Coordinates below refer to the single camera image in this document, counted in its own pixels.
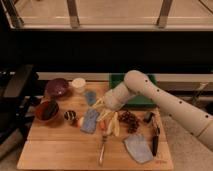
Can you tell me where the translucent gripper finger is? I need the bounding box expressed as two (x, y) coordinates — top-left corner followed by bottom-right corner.
(97, 109), (113, 122)
(92, 98), (104, 109)

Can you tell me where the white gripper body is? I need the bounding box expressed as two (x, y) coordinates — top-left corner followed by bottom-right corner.
(103, 82), (135, 111)

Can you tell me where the blue sponge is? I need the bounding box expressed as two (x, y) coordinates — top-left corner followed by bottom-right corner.
(81, 108), (99, 134)

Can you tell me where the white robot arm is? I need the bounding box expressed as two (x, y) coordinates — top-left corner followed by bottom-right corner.
(93, 70), (213, 151)

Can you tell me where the clear plastic cup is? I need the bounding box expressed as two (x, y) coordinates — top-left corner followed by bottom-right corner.
(85, 91), (96, 106)

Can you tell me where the white cup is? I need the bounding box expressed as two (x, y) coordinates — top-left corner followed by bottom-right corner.
(72, 78), (86, 93)

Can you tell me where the black striped small cup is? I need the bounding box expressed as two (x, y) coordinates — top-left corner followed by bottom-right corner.
(64, 110), (77, 125)

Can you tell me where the orange carrot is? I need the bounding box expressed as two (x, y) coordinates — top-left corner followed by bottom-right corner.
(99, 120), (107, 131)

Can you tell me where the yellow banana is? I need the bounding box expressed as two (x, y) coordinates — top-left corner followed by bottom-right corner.
(107, 113), (120, 137)

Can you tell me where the bunch of dark grapes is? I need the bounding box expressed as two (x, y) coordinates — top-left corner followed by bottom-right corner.
(119, 111), (139, 134)

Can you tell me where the silver fork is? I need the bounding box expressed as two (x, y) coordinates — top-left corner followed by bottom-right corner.
(99, 132), (108, 166)

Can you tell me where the green plastic tray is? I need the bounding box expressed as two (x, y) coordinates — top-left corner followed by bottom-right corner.
(109, 73), (156, 108)

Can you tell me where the yellow round fruit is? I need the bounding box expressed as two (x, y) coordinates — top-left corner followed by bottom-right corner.
(77, 117), (84, 128)

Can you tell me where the wooden cutting board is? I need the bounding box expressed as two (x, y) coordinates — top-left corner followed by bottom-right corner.
(16, 81), (175, 171)

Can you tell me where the grey folded cloth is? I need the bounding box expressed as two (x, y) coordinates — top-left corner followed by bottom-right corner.
(124, 134), (153, 164)

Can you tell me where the purple bowl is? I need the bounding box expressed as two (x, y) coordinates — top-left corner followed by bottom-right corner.
(46, 78), (69, 97)

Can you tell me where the dark object in red bowl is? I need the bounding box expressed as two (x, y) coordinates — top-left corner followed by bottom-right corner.
(42, 103), (57, 120)

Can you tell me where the red bowl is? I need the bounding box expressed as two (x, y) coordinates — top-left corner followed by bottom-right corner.
(35, 100), (59, 124)

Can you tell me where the black office chair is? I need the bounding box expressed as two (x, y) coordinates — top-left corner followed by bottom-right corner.
(0, 65), (40, 145)

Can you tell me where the black handled knife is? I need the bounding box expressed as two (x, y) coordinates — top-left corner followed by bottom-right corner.
(152, 118), (160, 156)

